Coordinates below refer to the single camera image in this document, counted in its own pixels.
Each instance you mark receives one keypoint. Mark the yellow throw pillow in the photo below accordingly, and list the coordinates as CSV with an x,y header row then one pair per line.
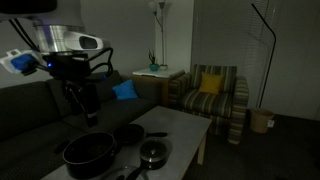
x,y
211,83

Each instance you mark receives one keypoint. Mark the big black pot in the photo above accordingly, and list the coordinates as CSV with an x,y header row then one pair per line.
x,y
86,163

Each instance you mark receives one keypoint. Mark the light grey coffee table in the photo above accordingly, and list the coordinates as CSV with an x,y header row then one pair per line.
x,y
180,130

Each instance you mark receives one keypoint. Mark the blue throw pillow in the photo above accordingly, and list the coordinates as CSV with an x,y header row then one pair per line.
x,y
125,90

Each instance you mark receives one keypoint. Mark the dark grey fabric sofa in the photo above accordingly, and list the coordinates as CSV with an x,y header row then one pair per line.
x,y
26,113

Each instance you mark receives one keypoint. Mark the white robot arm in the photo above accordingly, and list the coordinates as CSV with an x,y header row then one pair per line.
x,y
56,36

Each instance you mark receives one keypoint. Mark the beige waste bin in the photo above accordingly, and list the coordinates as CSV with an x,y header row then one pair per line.
x,y
261,120

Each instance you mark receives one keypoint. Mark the black arc floor lamp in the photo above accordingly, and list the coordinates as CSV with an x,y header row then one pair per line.
x,y
271,50

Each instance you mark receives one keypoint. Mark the teal pot with plant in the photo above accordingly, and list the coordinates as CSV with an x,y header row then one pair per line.
x,y
153,67

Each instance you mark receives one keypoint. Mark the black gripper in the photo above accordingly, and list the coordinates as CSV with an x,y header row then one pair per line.
x,y
70,66

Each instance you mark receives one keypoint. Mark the window blinds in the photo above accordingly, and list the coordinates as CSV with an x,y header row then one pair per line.
x,y
233,40

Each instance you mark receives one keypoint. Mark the small white cup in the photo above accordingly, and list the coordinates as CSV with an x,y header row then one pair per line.
x,y
163,67

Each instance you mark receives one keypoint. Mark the wooden side table white top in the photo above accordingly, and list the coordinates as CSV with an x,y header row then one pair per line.
x,y
156,78

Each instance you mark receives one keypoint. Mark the small black saucepan with lid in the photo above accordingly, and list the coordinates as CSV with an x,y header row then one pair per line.
x,y
153,151

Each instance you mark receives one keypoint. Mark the black frying pan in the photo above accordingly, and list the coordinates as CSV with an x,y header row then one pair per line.
x,y
128,133

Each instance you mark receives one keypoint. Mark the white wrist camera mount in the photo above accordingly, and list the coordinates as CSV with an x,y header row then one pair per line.
x,y
20,61

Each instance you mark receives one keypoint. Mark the striped armchair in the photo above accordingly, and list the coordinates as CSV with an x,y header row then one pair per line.
x,y
206,103

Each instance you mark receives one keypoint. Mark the white floor lamp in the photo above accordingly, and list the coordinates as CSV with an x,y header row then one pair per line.
x,y
162,33

